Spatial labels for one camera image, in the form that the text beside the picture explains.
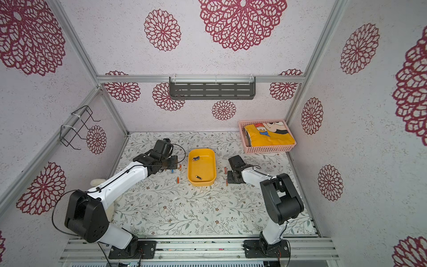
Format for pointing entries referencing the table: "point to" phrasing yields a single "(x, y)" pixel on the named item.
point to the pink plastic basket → (266, 136)
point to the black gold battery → (195, 158)
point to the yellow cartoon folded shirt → (266, 134)
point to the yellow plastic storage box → (202, 167)
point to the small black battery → (198, 177)
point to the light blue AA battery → (172, 171)
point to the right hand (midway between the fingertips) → (232, 176)
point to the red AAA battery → (225, 170)
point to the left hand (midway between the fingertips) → (173, 161)
